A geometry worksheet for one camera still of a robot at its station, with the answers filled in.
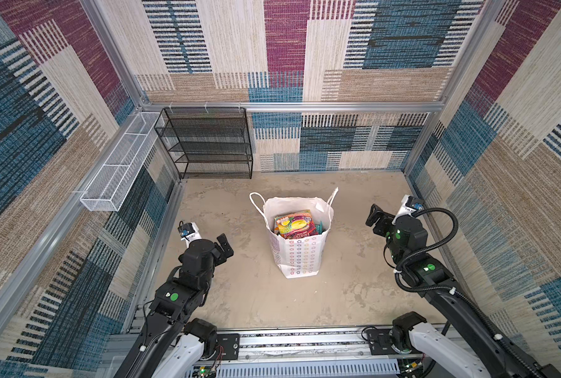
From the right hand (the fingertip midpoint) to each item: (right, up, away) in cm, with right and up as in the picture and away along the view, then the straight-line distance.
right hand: (384, 213), depth 76 cm
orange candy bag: (-28, -4, +3) cm, 28 cm away
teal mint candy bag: (-19, -6, +9) cm, 22 cm away
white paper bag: (-27, -14, +1) cm, 31 cm away
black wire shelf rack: (-67, +30, +35) cm, 81 cm away
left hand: (-54, -7, -3) cm, 54 cm away
